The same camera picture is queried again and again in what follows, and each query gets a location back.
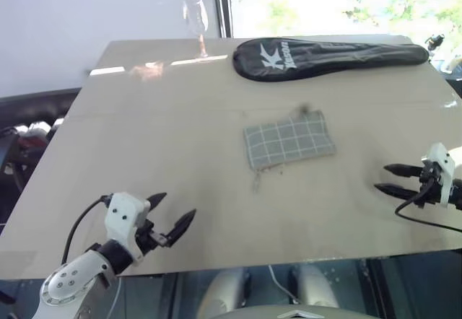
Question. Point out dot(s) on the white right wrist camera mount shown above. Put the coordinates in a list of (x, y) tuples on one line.
[(442, 160)]

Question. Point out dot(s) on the dark window frame post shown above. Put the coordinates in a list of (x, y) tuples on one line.
[(222, 5)]

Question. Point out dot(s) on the grey robot torso plate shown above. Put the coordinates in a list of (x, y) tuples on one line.
[(296, 312)]

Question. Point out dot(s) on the small black and white device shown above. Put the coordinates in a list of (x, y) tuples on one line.
[(435, 41)]

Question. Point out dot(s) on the black and red equipment pile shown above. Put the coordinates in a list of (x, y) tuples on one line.
[(27, 142)]

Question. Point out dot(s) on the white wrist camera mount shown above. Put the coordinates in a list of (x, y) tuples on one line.
[(124, 210), (442, 160)]

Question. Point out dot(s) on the grey checked cloth pouch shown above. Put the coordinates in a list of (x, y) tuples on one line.
[(288, 142)]

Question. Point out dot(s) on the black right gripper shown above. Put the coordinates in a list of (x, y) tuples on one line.
[(430, 182)]

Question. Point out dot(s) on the silver rounded robot leg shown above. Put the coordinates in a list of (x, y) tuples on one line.
[(223, 290), (314, 284)]

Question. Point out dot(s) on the black racket cover white print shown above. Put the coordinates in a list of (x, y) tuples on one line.
[(325, 59)]

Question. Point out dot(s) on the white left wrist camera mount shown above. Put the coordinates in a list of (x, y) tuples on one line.
[(124, 210)]

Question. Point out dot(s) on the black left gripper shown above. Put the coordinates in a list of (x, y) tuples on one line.
[(153, 237)]

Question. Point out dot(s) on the clear wine glass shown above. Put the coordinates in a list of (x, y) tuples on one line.
[(196, 16)]

